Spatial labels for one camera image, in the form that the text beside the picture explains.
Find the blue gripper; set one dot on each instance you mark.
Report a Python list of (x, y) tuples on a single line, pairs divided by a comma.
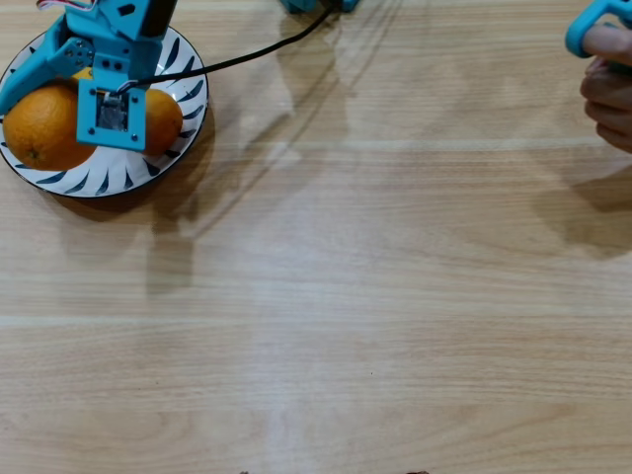
[(75, 52)]

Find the small orange fruit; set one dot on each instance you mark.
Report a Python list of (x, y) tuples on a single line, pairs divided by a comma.
[(165, 121), (84, 75)]

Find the large orange fruit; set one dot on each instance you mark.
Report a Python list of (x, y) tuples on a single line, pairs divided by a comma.
[(44, 128)]

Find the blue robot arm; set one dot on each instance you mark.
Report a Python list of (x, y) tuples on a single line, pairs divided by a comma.
[(123, 12)]

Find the white plate blue leaf pattern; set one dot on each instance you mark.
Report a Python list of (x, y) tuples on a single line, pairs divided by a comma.
[(118, 173)]

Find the bare human hand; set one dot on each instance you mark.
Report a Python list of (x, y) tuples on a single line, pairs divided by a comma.
[(612, 103)]

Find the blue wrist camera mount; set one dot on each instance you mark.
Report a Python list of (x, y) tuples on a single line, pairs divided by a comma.
[(89, 135)]

